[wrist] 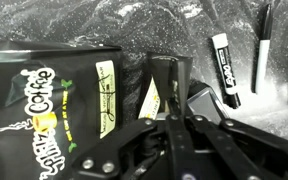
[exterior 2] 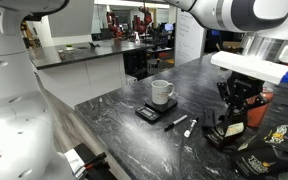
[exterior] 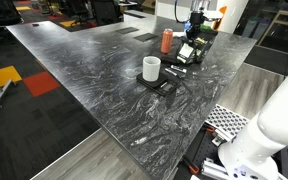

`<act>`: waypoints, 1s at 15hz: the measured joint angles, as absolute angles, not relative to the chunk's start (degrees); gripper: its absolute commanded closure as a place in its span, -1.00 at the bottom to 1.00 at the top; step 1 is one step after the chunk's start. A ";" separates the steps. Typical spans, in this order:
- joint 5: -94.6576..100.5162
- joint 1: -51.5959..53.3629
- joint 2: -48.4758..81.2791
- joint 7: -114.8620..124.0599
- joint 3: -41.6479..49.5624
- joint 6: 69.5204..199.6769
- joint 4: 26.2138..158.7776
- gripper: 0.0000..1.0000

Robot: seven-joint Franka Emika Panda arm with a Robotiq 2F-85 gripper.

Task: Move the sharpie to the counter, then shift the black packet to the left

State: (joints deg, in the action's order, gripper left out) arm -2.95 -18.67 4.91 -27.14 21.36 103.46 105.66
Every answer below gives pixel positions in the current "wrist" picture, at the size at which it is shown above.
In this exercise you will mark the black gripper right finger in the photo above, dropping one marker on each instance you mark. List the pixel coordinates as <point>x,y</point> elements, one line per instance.
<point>247,146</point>

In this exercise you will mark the large black coffee bag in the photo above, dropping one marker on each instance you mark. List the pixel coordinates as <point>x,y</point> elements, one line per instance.
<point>34,110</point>

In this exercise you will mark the black and white sharpie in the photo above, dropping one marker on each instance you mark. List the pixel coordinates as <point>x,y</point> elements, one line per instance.
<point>263,56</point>

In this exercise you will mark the white Expo marker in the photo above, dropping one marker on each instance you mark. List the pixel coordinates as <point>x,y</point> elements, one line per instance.
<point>226,66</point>

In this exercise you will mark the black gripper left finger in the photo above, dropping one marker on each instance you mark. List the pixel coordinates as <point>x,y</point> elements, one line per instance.
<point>140,143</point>

